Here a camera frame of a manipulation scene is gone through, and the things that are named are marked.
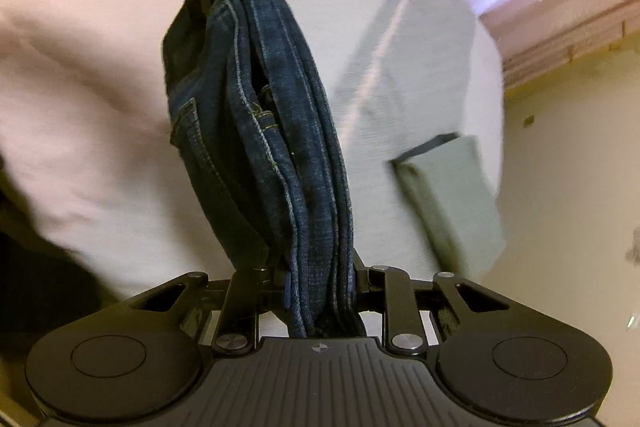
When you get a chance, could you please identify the dark blue denim jeans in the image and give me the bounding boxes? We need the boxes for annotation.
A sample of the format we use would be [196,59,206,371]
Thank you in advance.
[163,0,364,338]

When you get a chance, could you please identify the grey folded garment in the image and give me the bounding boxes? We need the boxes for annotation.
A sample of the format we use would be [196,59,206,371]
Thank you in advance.
[390,133,506,281]

